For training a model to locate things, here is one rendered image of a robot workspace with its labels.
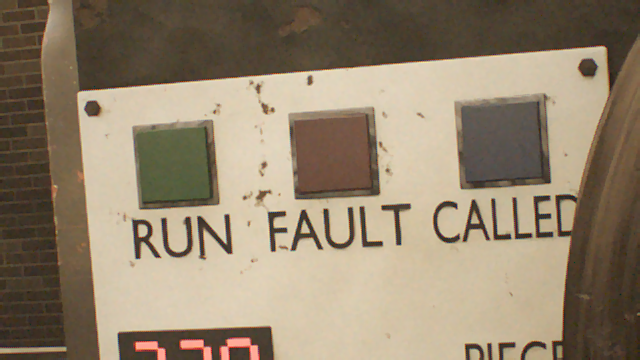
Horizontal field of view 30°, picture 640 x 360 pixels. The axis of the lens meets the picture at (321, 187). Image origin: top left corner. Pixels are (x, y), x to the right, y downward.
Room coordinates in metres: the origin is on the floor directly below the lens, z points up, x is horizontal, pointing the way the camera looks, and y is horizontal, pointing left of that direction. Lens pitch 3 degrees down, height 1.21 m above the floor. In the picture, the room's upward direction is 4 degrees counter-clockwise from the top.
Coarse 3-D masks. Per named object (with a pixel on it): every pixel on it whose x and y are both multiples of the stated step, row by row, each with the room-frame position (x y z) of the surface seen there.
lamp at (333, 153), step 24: (312, 120) 0.57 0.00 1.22; (336, 120) 0.57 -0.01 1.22; (360, 120) 0.57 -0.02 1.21; (312, 144) 0.57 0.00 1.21; (336, 144) 0.57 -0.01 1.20; (360, 144) 0.57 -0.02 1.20; (312, 168) 0.57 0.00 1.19; (336, 168) 0.57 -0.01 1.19; (360, 168) 0.57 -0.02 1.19; (312, 192) 0.57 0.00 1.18
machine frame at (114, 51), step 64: (128, 0) 0.62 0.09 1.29; (192, 0) 0.61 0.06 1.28; (256, 0) 0.60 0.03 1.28; (320, 0) 0.60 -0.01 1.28; (384, 0) 0.59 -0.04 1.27; (448, 0) 0.58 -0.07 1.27; (512, 0) 0.58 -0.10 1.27; (576, 0) 0.57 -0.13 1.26; (128, 64) 0.62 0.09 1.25; (192, 64) 0.61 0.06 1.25; (256, 64) 0.60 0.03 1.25; (320, 64) 0.60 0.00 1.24; (384, 64) 0.59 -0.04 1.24
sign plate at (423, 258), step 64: (448, 64) 0.56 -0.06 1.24; (512, 64) 0.56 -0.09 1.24; (576, 64) 0.55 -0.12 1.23; (128, 128) 0.60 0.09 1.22; (256, 128) 0.58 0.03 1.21; (384, 128) 0.57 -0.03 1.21; (448, 128) 0.56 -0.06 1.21; (576, 128) 0.55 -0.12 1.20; (128, 192) 0.60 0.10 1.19; (256, 192) 0.58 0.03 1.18; (320, 192) 0.58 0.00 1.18; (384, 192) 0.57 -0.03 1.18; (448, 192) 0.56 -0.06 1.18; (512, 192) 0.56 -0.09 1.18; (576, 192) 0.55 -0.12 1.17; (128, 256) 0.60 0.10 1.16; (192, 256) 0.59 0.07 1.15; (256, 256) 0.59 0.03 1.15; (320, 256) 0.58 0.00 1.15; (384, 256) 0.57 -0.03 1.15; (448, 256) 0.56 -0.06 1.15; (512, 256) 0.56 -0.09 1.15; (128, 320) 0.60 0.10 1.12; (192, 320) 0.59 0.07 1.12; (256, 320) 0.59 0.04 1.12; (320, 320) 0.58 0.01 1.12; (384, 320) 0.57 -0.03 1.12; (448, 320) 0.57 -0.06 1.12; (512, 320) 0.56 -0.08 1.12
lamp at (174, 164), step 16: (176, 128) 0.59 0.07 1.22; (192, 128) 0.59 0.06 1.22; (144, 144) 0.59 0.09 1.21; (160, 144) 0.59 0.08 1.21; (176, 144) 0.59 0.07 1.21; (192, 144) 0.59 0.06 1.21; (144, 160) 0.59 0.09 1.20; (160, 160) 0.59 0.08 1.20; (176, 160) 0.59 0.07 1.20; (192, 160) 0.59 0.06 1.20; (208, 160) 0.59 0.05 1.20; (144, 176) 0.59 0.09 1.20; (160, 176) 0.59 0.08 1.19; (176, 176) 0.59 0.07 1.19; (192, 176) 0.59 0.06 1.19; (208, 176) 0.59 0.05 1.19; (144, 192) 0.59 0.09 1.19; (160, 192) 0.59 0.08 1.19; (176, 192) 0.59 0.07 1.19; (192, 192) 0.59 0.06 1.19; (208, 192) 0.58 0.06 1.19
